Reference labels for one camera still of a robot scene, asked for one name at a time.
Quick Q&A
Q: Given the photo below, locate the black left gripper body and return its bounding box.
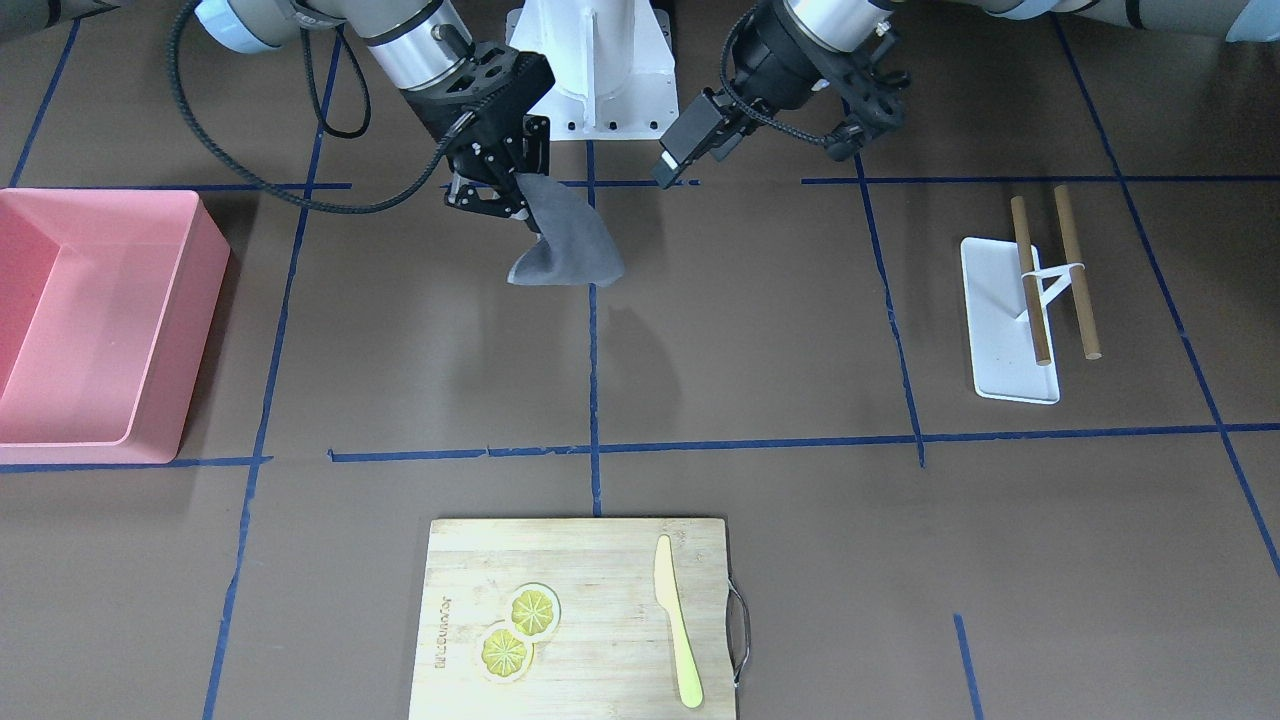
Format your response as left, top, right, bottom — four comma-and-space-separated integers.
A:
733, 1, 910, 161

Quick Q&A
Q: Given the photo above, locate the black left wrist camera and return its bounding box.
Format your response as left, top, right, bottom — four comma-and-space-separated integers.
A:
652, 88, 748, 190

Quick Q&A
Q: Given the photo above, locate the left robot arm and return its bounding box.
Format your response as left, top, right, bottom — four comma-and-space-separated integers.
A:
719, 1, 1279, 161

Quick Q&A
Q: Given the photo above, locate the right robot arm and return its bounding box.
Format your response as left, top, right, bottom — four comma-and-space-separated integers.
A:
164, 1, 554, 229

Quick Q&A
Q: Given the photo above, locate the wooden rack dowel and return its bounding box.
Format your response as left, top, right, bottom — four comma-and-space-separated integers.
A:
1053, 184, 1103, 361
1010, 195, 1053, 366

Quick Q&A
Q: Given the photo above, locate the lemon slice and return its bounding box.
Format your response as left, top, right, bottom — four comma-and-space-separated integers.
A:
475, 621, 536, 683
507, 582, 563, 644

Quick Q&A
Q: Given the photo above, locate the outer wooden rack dowel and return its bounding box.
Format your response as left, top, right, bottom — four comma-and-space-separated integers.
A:
1053, 184, 1103, 361

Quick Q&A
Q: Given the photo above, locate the yellow plastic knife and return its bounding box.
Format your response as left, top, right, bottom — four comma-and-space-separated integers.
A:
653, 534, 705, 708

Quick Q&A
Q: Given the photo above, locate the pink plastic bin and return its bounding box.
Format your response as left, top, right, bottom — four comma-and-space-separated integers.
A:
1, 188, 230, 465

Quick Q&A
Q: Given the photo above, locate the black braided cable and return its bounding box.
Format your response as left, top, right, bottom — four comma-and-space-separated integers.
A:
166, 0, 476, 217
721, 10, 851, 149

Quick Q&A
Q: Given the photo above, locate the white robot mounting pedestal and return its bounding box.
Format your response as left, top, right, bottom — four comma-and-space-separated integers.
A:
506, 1, 678, 142

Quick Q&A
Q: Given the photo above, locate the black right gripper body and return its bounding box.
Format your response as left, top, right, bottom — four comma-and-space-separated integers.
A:
402, 44, 556, 222

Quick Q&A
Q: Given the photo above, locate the grey microfibre cloth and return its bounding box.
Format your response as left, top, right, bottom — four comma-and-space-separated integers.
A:
507, 173, 625, 287

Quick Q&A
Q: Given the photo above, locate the lower lemon slice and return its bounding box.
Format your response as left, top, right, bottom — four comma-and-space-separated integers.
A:
475, 621, 536, 683

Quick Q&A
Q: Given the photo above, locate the inner wooden rack dowel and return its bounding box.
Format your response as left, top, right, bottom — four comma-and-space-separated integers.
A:
1010, 195, 1053, 366

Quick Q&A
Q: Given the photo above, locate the bamboo cutting board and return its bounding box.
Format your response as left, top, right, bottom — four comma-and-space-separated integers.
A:
407, 518, 739, 719

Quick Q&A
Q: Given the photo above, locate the upper lemon slice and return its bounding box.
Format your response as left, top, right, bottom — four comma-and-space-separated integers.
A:
507, 582, 563, 644

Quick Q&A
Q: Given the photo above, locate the white towel rack base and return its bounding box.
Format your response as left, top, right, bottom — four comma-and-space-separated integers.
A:
960, 237, 1083, 405

